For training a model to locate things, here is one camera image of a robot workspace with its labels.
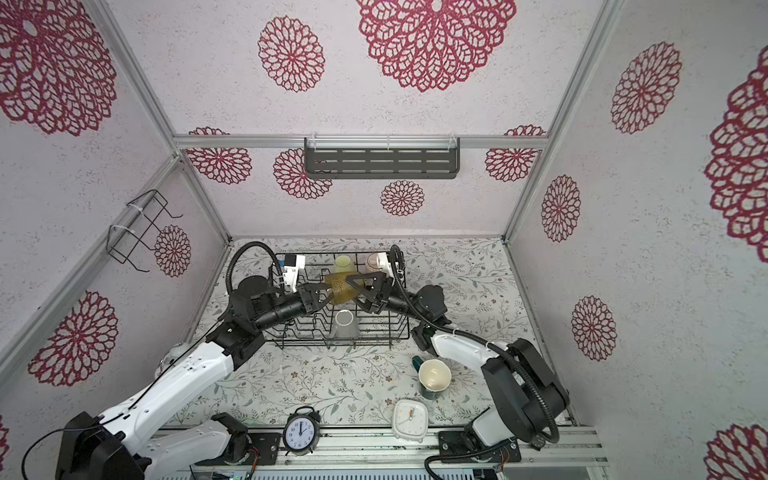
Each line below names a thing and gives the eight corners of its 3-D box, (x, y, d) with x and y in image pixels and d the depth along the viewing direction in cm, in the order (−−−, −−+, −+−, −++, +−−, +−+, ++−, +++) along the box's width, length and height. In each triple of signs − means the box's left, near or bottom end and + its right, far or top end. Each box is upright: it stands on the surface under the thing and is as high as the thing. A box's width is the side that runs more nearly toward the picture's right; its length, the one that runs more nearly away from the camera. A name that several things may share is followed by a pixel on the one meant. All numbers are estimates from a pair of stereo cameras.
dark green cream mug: (414, 402, 83) (418, 390, 74) (412, 369, 89) (415, 354, 80) (445, 402, 83) (453, 390, 74) (441, 369, 89) (447, 354, 80)
